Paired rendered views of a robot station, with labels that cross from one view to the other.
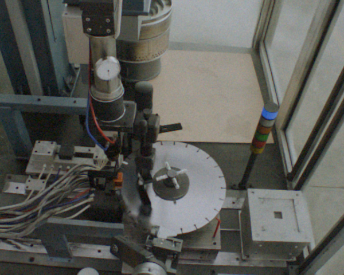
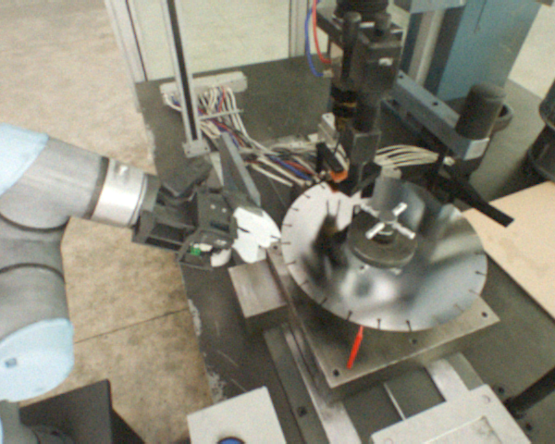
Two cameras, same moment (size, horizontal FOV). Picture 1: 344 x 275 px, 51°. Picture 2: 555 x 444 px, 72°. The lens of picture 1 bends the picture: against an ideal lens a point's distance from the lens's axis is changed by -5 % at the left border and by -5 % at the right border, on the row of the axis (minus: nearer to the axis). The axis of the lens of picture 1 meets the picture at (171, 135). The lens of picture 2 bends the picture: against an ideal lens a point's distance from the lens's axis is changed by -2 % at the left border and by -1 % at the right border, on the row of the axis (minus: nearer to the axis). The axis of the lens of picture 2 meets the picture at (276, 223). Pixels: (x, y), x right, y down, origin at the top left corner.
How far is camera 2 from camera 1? 65 cm
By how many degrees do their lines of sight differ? 46
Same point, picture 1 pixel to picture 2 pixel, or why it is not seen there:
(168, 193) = (358, 239)
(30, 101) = not seen: hidden behind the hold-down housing
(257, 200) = (474, 417)
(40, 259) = not seen: hidden behind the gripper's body
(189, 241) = (316, 329)
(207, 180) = (431, 288)
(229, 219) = (421, 406)
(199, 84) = not seen: outside the picture
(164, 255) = (191, 216)
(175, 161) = (426, 230)
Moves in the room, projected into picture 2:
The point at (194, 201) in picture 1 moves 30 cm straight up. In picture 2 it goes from (371, 282) to (429, 97)
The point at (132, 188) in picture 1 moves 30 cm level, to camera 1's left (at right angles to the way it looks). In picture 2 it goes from (336, 199) to (281, 116)
